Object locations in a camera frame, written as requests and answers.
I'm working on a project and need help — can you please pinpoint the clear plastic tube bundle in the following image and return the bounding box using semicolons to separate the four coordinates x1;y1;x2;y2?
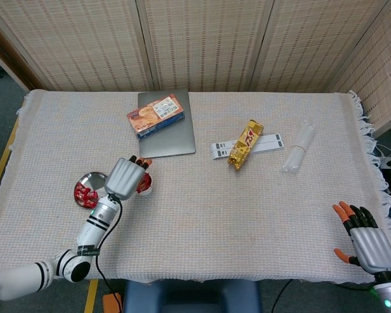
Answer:
282;119;316;173

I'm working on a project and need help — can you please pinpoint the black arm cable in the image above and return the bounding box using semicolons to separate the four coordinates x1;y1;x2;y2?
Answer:
94;194;124;313

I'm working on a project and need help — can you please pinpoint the gold snack packet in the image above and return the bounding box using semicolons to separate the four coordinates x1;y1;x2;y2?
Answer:
227;119;265;171

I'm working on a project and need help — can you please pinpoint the white paper cup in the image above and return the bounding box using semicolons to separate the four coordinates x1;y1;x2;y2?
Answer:
135;172;154;197

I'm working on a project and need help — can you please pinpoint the red candy heap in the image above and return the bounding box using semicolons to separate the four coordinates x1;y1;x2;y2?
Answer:
74;182;99;208

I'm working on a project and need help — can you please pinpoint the blue padded seat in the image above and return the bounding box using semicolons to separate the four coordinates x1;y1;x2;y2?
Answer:
122;279;262;313

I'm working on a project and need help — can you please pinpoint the black floor cable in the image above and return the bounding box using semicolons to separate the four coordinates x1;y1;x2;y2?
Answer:
272;279;295;313

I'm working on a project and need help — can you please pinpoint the woven folding screen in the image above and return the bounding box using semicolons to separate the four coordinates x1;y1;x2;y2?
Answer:
0;0;391;130

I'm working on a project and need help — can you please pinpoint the metal dish of red candies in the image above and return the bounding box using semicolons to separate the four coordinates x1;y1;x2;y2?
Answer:
74;171;108;209

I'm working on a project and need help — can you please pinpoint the orange block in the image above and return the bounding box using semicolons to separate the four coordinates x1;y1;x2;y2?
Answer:
103;293;122;313

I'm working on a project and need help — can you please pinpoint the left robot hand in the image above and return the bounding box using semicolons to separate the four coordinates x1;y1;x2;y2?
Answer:
103;155;153;201

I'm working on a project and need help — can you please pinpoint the orange blue biscuit box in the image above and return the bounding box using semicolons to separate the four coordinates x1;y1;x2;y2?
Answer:
126;93;186;140

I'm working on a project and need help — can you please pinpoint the brown wooden beam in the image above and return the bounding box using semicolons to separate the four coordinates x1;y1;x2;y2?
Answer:
0;16;48;94

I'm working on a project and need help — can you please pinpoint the grey closed laptop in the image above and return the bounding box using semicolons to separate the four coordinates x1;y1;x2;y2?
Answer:
137;88;197;160

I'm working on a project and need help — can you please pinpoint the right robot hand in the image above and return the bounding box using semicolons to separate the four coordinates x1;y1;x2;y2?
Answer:
332;200;391;275

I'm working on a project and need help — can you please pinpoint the white woven tablecloth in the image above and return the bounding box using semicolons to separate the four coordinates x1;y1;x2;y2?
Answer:
0;89;391;284

